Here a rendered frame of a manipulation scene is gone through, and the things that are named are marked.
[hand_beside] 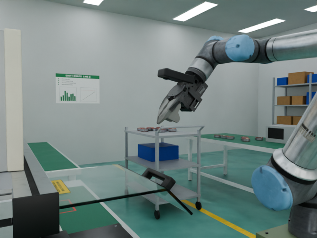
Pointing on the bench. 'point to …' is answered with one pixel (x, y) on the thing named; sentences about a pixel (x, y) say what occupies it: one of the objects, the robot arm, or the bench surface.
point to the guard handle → (168, 182)
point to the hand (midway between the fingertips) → (158, 119)
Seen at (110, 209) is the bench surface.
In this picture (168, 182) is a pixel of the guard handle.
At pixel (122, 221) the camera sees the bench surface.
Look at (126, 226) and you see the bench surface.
